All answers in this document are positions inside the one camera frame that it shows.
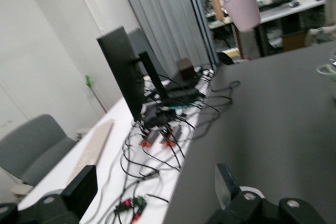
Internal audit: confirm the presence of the orange and black connector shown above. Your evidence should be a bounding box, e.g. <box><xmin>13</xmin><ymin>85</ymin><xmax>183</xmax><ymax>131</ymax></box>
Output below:
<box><xmin>140</xmin><ymin>129</ymin><xmax>161</xmax><ymax>149</ymax></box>
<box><xmin>160</xmin><ymin>126</ymin><xmax>182</xmax><ymax>148</ymax></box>

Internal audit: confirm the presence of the black computer monitor with stand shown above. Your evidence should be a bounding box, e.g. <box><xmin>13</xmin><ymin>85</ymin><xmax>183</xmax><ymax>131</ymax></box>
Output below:
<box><xmin>96</xmin><ymin>26</ymin><xmax>170</xmax><ymax>124</ymax></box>

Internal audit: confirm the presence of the wooden post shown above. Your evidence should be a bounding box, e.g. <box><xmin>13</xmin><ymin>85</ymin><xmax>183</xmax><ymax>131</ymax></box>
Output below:
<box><xmin>212</xmin><ymin>0</ymin><xmax>224</xmax><ymax>22</ymax></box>

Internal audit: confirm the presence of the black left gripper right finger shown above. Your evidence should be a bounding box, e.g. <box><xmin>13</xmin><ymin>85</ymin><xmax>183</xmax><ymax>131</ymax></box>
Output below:
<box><xmin>204</xmin><ymin>163</ymin><xmax>329</xmax><ymax>224</ymax></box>

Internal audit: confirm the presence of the small green circuit board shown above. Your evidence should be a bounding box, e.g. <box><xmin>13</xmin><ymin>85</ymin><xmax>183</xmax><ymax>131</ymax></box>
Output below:
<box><xmin>132</xmin><ymin>195</ymin><xmax>148</xmax><ymax>219</ymax></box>

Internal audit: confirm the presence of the long white background desk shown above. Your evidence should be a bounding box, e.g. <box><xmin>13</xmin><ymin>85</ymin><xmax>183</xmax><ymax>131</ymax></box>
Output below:
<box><xmin>258</xmin><ymin>0</ymin><xmax>331</xmax><ymax>25</ymax></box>

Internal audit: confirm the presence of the thin black looped cable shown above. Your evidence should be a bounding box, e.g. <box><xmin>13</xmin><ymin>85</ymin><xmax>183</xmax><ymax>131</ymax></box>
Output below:
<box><xmin>194</xmin><ymin>80</ymin><xmax>241</xmax><ymax>141</ymax></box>

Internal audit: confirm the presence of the black connector with red light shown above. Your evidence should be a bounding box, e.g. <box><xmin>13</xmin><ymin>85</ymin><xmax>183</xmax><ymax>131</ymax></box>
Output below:
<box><xmin>114</xmin><ymin>199</ymin><xmax>134</xmax><ymax>213</ymax></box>

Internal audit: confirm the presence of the pink plastic cup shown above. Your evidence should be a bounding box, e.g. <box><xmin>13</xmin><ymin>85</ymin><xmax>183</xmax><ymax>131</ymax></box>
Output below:
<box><xmin>223</xmin><ymin>0</ymin><xmax>262</xmax><ymax>33</ymax></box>

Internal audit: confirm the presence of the small brown box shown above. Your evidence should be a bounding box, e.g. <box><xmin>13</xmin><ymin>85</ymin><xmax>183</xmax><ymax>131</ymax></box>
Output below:
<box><xmin>175</xmin><ymin>58</ymin><xmax>196</xmax><ymax>80</ymax></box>

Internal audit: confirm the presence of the stick with green tip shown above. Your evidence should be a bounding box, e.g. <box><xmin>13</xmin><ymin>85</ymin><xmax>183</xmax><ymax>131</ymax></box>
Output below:
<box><xmin>84</xmin><ymin>75</ymin><xmax>108</xmax><ymax>114</ymax></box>

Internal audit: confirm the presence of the beige background chair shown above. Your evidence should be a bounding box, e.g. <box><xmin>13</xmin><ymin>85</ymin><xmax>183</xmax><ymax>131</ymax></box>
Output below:
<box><xmin>306</xmin><ymin>0</ymin><xmax>336</xmax><ymax>46</ymax></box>

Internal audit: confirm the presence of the brown cardboard box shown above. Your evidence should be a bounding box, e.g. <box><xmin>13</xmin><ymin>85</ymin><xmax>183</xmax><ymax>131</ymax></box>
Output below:
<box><xmin>282</xmin><ymin>31</ymin><xmax>308</xmax><ymax>51</ymax></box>

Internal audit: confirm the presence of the white computer keyboard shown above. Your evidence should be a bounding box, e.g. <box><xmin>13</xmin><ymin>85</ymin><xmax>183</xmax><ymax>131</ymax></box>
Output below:
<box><xmin>65</xmin><ymin>118</ymin><xmax>116</xmax><ymax>185</ymax></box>

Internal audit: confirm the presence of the grey office chair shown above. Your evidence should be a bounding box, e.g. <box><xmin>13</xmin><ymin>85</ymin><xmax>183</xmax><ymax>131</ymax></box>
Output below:
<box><xmin>0</xmin><ymin>113</ymin><xmax>77</xmax><ymax>196</ymax></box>

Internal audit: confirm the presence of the black device box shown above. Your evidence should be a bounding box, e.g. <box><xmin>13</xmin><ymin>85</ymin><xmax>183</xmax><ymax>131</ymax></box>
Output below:
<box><xmin>143</xmin><ymin>105</ymin><xmax>179</xmax><ymax>130</ymax></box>

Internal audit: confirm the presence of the grey curtain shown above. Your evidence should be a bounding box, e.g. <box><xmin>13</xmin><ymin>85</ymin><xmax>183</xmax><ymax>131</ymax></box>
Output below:
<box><xmin>115</xmin><ymin>0</ymin><xmax>218</xmax><ymax>70</ymax></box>

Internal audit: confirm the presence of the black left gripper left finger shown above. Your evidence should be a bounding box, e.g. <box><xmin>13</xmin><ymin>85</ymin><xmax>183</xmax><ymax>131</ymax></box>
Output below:
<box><xmin>0</xmin><ymin>165</ymin><xmax>98</xmax><ymax>224</ymax></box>

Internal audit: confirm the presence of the tangled black desk cable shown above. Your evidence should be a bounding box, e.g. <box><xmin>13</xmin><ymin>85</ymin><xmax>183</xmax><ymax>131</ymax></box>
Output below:
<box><xmin>120</xmin><ymin>119</ymin><xmax>184</xmax><ymax>183</ymax></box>

